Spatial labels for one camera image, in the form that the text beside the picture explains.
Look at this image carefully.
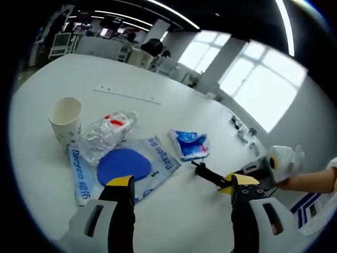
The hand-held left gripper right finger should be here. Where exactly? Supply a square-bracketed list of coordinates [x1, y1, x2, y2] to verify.
[230, 173, 303, 253]

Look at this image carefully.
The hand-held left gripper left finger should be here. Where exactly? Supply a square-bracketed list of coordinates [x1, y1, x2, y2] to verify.
[59, 175, 136, 253]

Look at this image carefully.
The blue tissue packet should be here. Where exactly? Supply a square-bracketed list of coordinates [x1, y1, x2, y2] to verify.
[169, 129, 211, 162]

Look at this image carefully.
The large pack with blue oval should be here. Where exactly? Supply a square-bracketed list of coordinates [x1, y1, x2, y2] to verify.
[67, 135, 182, 207]

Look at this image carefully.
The clear plastic bottle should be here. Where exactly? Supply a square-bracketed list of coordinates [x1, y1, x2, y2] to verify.
[78, 110, 141, 166]

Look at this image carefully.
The white paper cup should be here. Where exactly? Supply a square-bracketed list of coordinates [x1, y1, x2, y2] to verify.
[48, 97, 83, 149]

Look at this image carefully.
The white table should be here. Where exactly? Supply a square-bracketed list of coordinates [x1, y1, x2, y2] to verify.
[9, 54, 303, 253]

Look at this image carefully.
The person's white shirt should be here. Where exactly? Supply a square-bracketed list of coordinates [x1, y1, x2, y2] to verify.
[297, 160, 337, 237]

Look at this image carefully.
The large window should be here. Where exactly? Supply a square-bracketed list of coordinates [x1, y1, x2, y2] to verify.
[217, 41, 308, 133]
[178, 31, 232, 74]

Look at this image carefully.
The small metal cart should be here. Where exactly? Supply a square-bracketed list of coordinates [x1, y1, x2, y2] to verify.
[184, 72, 203, 88]

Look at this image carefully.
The white office chair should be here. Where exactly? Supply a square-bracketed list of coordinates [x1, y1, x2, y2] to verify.
[48, 32, 72, 59]
[151, 57, 177, 77]

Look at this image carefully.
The long ceiling light strip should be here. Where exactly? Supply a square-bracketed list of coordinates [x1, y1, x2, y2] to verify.
[146, 0, 201, 30]
[274, 0, 296, 57]

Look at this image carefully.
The white power strip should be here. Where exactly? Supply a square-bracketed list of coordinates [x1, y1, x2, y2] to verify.
[93, 84, 162, 105]

